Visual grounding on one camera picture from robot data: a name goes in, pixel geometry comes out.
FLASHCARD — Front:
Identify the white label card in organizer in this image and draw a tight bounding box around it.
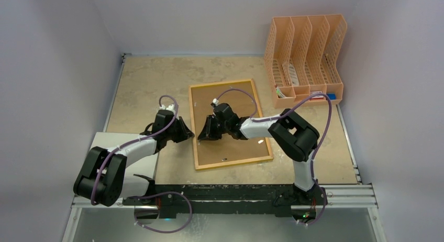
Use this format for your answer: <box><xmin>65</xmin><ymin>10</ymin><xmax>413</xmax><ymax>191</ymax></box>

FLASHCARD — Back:
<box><xmin>282</xmin><ymin>62</ymin><xmax>299</xmax><ymax>86</ymax></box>

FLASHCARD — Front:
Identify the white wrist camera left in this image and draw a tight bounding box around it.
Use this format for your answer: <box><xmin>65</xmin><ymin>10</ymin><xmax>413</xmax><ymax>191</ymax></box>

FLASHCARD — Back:
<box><xmin>159</xmin><ymin>104</ymin><xmax>176</xmax><ymax>113</ymax></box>

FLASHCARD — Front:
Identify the orange plastic file organizer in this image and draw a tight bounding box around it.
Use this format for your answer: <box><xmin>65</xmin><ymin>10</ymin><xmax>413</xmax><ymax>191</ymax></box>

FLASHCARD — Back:
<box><xmin>264</xmin><ymin>14</ymin><xmax>347</xmax><ymax>108</ymax></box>

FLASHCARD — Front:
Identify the yellow wooden picture frame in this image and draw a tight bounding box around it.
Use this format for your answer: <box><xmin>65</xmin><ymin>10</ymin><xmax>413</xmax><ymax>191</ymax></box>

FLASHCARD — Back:
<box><xmin>188</xmin><ymin>79</ymin><xmax>274</xmax><ymax>171</ymax></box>

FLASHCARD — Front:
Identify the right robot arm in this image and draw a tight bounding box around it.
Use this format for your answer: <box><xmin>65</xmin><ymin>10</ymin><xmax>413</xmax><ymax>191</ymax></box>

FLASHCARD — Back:
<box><xmin>197</xmin><ymin>103</ymin><xmax>324</xmax><ymax>204</ymax></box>

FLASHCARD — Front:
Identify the blue small object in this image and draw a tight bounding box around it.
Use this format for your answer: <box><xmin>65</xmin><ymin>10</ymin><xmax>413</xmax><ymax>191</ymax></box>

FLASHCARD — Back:
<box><xmin>327</xmin><ymin>93</ymin><xmax>337</xmax><ymax>101</ymax></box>

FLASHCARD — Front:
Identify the red white small box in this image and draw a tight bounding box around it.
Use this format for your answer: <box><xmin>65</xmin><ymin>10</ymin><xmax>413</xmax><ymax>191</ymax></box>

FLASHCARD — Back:
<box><xmin>310</xmin><ymin>91</ymin><xmax>325</xmax><ymax>101</ymax></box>

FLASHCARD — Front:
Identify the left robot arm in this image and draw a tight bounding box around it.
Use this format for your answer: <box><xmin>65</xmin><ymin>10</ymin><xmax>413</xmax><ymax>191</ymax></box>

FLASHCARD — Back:
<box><xmin>73</xmin><ymin>109</ymin><xmax>195</xmax><ymax>206</ymax></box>

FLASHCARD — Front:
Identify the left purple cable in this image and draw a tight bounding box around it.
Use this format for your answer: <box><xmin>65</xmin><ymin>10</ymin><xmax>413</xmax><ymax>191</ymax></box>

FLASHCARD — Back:
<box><xmin>90</xmin><ymin>94</ymin><xmax>193</xmax><ymax>234</ymax></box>

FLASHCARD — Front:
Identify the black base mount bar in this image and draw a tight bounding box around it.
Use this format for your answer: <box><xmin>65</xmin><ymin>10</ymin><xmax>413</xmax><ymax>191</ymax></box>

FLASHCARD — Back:
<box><xmin>123</xmin><ymin>184</ymin><xmax>327</xmax><ymax>220</ymax></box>

